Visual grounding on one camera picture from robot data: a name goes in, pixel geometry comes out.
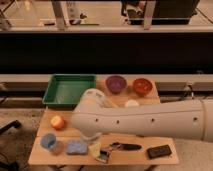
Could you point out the red bowl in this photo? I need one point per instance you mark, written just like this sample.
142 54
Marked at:
142 86

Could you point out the small metal clip box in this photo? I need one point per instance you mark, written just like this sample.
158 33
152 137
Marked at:
103 157

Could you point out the purple bowl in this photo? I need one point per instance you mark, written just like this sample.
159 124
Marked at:
116 84

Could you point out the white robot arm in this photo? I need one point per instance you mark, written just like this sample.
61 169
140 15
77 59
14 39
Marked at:
190 119

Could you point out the blue sponge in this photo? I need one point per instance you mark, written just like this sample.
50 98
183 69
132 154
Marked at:
76 147

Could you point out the black handled brush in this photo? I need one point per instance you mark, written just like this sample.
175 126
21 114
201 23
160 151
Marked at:
125 146

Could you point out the green plastic tray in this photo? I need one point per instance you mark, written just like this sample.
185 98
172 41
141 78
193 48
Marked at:
65 90

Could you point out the black rectangular case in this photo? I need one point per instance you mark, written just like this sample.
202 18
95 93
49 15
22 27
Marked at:
159 151

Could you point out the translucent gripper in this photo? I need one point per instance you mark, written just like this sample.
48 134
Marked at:
93 143

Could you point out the red yellow apple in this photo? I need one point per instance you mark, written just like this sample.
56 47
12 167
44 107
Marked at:
57 122

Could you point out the blue plastic cup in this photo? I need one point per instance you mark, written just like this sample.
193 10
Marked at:
49 142

